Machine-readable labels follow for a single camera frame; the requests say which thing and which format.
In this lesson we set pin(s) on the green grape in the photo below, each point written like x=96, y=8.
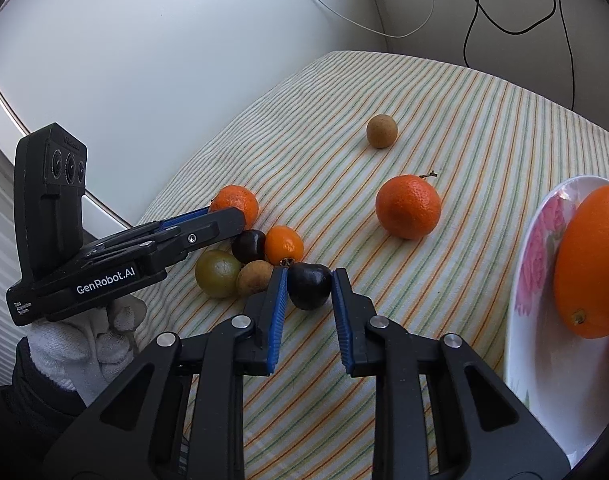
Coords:
x=218, y=273

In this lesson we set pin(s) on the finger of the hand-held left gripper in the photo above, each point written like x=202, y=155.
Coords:
x=184, y=217
x=204, y=232

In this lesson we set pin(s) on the white board panel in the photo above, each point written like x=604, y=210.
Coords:
x=184, y=60

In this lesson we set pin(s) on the person's left forearm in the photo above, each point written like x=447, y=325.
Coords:
x=14, y=420

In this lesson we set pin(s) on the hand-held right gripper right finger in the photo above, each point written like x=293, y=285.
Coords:
x=342, y=320

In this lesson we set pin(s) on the dark cherry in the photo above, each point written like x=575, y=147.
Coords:
x=248, y=246
x=309, y=286

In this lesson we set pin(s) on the large smooth orange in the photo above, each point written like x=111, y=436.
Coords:
x=591, y=260

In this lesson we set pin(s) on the floral white plate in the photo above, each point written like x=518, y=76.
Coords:
x=534, y=360

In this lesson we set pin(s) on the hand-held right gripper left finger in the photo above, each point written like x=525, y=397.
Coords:
x=279, y=310

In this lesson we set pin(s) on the orange kumquat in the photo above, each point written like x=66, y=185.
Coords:
x=283, y=244

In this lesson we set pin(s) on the small tangerine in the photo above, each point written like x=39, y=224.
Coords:
x=240, y=199

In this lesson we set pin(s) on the person's left hand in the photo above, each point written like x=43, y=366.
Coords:
x=79, y=355

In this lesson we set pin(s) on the brown longan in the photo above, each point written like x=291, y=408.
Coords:
x=382, y=131
x=254, y=278

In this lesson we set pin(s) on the tangerine with stem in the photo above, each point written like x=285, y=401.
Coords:
x=408, y=206

